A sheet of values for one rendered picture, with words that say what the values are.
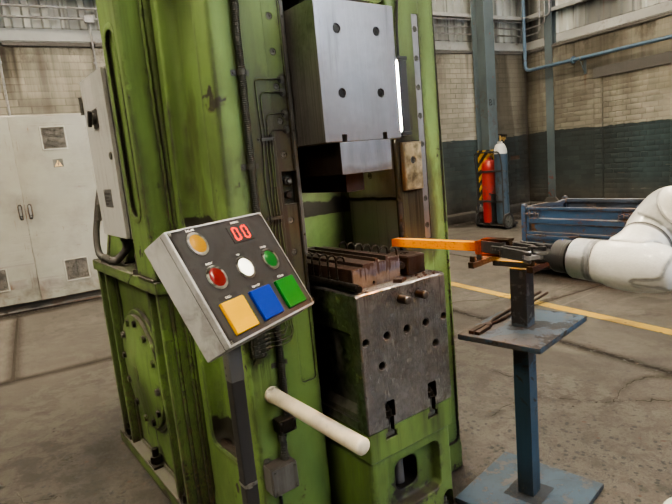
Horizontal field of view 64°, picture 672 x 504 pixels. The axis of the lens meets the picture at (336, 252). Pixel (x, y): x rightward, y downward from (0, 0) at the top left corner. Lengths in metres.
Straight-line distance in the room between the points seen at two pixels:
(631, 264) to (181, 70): 1.45
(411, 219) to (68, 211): 5.20
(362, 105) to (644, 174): 8.46
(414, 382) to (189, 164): 1.05
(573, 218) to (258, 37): 4.19
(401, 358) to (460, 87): 8.57
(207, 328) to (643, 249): 0.88
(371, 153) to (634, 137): 8.48
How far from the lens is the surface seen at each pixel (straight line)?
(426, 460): 2.07
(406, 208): 1.98
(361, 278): 1.67
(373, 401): 1.73
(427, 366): 1.86
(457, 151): 9.93
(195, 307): 1.16
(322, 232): 2.16
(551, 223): 5.55
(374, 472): 1.84
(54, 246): 6.73
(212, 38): 1.62
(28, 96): 7.43
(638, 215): 1.30
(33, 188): 6.70
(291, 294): 1.33
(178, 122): 1.94
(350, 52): 1.68
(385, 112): 1.74
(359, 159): 1.65
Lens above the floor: 1.31
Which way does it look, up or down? 10 degrees down
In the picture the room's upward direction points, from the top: 5 degrees counter-clockwise
